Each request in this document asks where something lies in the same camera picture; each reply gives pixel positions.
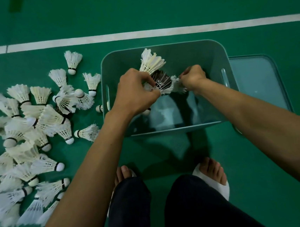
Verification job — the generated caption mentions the person's right hand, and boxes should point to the person's right hand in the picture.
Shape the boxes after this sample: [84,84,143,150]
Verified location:
[178,64,209,96]

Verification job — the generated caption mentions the person's left hand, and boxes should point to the person's left hand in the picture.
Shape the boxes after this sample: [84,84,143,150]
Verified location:
[108,66,164,120]

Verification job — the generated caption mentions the worn feather shuttlecock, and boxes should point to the worn feather shuttlecock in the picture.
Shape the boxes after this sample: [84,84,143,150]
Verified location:
[142,70,189,98]

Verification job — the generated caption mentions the person's right forearm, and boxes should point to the person's right forearm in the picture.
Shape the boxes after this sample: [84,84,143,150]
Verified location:
[196,70,300,216]

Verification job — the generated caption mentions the person's left forearm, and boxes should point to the person's left forearm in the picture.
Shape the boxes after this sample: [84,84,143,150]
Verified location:
[18,109,141,227]

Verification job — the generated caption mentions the green plastic bin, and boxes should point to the green plastic bin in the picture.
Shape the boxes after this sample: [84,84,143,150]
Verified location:
[97,37,243,141]

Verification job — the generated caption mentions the green plastic bin lid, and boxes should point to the green plastic bin lid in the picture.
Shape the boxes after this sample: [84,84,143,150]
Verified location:
[225,51,296,137]

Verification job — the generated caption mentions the person's left foot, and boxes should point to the person's left foot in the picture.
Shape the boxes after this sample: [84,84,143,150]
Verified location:
[113,164,136,187]

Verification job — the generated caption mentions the person's foot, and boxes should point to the person's foot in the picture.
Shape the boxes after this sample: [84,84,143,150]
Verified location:
[197,155,228,188]
[113,164,136,187]

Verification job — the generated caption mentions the person's right foot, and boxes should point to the person's right foot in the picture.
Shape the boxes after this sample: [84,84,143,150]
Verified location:
[197,155,228,188]

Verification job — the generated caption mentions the person's left leg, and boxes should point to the person's left leg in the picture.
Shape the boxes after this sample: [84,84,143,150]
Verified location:
[103,176,155,227]

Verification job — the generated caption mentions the person's leg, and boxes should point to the person's leg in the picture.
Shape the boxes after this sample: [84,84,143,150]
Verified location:
[103,176,155,227]
[160,167,268,227]

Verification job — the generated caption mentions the person's right leg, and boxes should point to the person's right leg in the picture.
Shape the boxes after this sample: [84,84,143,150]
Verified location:
[160,167,268,227]

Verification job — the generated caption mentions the pile of white shuttlecocks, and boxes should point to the pile of white shuttlecocks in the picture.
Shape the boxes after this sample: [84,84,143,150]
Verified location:
[0,48,116,227]

